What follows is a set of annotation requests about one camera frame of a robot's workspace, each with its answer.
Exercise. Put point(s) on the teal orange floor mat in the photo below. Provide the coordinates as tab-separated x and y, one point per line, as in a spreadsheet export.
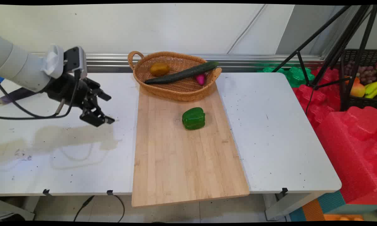
314	210

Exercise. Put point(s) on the dark purple eggplant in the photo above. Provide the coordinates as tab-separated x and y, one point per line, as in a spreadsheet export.
16	94

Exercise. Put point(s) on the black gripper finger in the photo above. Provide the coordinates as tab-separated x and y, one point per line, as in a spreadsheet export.
103	95
95	118

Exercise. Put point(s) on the small red foam mat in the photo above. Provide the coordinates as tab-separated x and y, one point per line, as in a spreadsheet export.
317	100

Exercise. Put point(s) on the green foam mat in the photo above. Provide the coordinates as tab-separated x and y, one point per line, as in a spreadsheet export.
297	77

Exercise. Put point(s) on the brown yellow potato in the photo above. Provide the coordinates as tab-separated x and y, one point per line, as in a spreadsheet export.
159	69

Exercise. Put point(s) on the green bell pepper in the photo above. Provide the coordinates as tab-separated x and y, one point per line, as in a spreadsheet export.
193	118

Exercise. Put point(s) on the long green cucumber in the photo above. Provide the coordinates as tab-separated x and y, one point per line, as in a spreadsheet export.
182	74

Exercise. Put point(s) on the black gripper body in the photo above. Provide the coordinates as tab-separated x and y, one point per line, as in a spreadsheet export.
67	89

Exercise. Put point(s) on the purple grapes bunch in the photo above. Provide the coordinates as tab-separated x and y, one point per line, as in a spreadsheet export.
366	73

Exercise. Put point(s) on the woven wicker basket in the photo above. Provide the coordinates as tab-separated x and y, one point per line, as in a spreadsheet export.
179	89

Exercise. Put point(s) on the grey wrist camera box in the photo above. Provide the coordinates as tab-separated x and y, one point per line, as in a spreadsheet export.
77	59

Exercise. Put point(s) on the pink sweet potato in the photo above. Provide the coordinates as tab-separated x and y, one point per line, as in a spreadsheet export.
200	79

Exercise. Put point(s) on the black table edge clip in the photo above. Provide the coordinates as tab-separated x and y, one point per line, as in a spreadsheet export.
110	192
46	191
284	190

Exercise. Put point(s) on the white table leg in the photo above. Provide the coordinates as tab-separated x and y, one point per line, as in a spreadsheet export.
289	207

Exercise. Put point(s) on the wooden cutting board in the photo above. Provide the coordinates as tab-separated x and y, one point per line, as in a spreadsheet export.
182	160

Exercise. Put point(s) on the black plastic crate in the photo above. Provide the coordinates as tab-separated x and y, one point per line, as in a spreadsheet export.
364	56

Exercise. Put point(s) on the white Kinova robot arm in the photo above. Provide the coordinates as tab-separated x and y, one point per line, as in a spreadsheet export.
22	67

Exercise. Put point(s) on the large red foam mat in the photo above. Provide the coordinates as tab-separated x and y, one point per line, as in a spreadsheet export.
348	150

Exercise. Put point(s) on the black tripod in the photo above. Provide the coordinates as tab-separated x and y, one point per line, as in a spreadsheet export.
345	40

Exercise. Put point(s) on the aluminium wall rail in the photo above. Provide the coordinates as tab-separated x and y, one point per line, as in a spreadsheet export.
238	58

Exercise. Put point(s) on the orange red mango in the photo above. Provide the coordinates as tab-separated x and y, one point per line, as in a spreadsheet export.
357	90

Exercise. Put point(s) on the yellow green bananas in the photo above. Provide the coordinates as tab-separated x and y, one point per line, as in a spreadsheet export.
373	88

